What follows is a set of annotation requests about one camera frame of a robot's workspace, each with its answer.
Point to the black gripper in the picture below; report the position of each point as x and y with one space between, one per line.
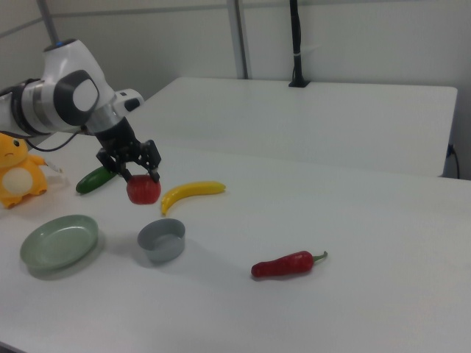
117 141

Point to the red apple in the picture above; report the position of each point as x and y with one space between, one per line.
143 191

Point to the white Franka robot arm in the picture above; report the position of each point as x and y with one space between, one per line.
59 95

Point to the grey bowl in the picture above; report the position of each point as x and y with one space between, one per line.
162 242

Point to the green cucumber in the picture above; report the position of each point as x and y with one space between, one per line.
92 182

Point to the yellow banana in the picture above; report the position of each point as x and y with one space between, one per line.
191 188

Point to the white toy tag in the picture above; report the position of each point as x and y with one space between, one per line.
55 168

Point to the green plate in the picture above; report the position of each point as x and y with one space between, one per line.
59 242

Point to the yellow plush toy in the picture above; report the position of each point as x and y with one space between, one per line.
18 176

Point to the white side table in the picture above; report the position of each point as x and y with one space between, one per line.
294 121

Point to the black pole clamp base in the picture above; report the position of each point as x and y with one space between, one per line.
299 84

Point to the red chili pepper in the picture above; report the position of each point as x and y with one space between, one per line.
283 265

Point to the black pole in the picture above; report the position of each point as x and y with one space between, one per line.
295 36

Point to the grey frame post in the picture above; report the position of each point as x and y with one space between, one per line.
49 22

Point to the aluminium partition post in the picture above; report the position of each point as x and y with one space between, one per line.
241 36

